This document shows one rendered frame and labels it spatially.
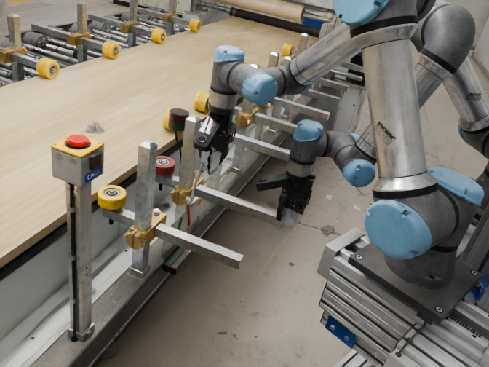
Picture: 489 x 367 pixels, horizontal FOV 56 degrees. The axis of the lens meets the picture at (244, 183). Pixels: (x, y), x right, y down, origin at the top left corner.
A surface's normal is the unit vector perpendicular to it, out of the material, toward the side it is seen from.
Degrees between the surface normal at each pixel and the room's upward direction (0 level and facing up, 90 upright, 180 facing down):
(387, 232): 97
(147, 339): 0
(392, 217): 97
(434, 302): 0
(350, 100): 90
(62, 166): 90
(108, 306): 0
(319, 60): 104
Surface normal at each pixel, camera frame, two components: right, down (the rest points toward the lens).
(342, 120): -0.36, 0.42
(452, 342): -0.70, 0.25
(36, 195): 0.17, -0.85
